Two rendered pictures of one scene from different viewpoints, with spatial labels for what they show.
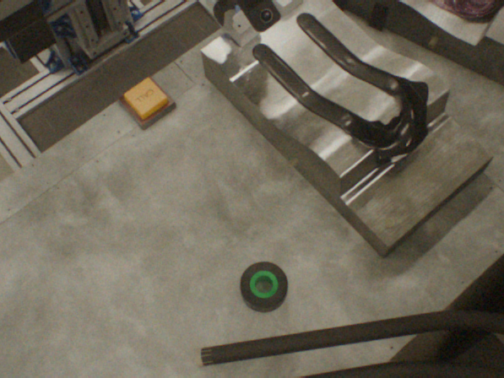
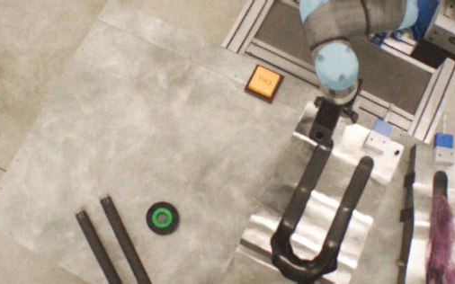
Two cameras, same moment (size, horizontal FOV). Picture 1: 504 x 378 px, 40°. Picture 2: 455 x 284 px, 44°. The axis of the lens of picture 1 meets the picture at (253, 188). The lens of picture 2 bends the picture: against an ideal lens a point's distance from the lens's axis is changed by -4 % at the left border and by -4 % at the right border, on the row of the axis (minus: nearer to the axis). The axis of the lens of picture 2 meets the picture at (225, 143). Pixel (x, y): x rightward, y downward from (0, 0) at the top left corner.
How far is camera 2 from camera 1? 0.55 m
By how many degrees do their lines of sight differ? 23
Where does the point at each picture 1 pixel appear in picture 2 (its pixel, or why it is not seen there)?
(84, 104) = not seen: hidden behind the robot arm
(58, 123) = (287, 26)
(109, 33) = not seen: hidden behind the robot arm
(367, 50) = (362, 217)
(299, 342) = (129, 253)
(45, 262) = (128, 77)
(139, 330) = (108, 154)
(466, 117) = not seen: outside the picture
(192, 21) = (414, 78)
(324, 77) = (325, 196)
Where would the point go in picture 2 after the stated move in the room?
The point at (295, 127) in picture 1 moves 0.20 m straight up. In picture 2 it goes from (272, 192) to (279, 174)
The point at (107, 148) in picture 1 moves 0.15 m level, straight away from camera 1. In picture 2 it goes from (220, 75) to (256, 35)
